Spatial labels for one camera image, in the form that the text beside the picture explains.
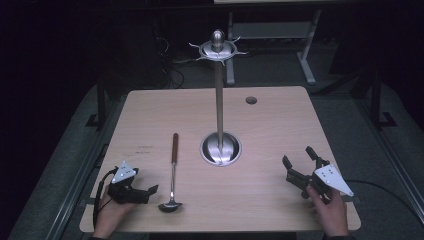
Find white metal desk frame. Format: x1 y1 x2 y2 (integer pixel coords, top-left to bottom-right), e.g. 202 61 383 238
225 9 324 87

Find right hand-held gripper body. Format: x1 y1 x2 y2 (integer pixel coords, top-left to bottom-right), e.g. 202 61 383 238
285 163 355 201

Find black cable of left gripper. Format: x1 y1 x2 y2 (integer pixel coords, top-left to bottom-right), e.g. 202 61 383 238
92 167 120 231

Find person's left hand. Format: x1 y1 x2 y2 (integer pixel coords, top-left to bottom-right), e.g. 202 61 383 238
92 185 138 239

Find black metal stand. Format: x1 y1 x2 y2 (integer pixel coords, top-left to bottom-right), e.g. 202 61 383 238
349 65 399 132
85 79 111 132

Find black cables on floor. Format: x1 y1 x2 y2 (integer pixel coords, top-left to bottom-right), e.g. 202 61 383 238
151 34 204 89

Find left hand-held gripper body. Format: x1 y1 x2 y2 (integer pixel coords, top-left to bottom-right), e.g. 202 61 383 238
106 161 150 205

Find metal ladle with wooden handle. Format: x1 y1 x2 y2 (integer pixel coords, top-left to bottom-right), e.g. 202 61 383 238
157 132 184 214

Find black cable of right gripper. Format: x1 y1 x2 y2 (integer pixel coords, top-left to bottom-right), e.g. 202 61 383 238
345 179 424 226

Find metal utensil rack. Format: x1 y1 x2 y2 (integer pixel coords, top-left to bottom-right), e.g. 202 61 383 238
188 28 250 168

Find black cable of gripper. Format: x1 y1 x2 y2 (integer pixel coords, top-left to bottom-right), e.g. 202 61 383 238
345 179 424 226
92 167 120 231

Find person's right hand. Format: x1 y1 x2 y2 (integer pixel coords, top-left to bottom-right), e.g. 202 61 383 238
305 185 350 238

